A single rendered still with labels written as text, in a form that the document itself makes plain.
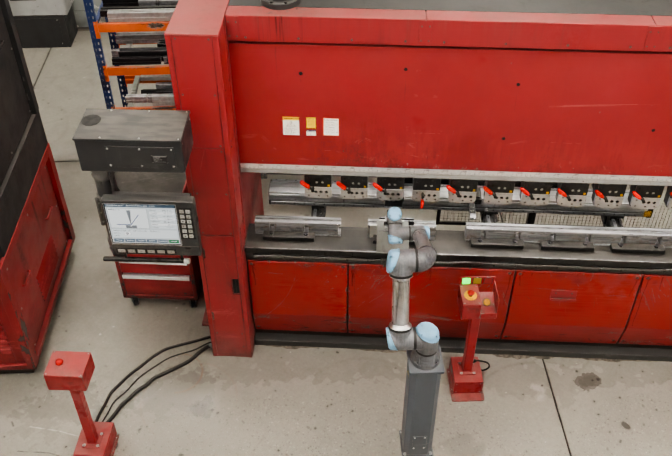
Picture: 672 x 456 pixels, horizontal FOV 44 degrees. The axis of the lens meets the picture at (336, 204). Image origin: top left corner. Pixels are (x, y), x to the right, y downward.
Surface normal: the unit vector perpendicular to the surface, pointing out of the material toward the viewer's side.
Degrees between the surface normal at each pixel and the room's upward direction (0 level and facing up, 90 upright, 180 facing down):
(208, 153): 90
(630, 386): 0
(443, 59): 90
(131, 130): 1
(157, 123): 1
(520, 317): 90
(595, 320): 90
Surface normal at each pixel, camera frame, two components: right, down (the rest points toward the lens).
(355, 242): 0.00, -0.76
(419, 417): 0.04, 0.65
